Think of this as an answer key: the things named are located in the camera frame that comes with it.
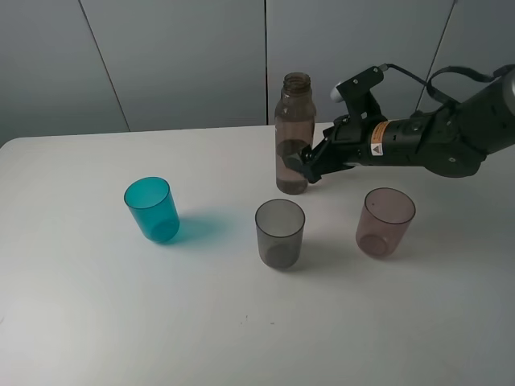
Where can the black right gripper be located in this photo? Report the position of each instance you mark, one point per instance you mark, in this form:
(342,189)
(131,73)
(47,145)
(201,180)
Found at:
(374,141)

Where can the brown transparent water bottle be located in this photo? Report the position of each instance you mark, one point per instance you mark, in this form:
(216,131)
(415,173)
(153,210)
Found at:
(294,119)

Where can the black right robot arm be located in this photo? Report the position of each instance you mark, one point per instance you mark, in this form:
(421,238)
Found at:
(451,142)

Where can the grey transparent plastic cup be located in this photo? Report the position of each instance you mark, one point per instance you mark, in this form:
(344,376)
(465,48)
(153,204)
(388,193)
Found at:
(279,225)

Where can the pink transparent plastic cup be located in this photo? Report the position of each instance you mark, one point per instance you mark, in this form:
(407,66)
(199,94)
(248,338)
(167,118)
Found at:
(385,216)

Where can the teal transparent plastic cup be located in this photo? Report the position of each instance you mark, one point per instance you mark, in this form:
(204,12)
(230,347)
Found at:
(151,204)

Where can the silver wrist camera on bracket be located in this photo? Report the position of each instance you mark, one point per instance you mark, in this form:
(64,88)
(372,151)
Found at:
(356,93)

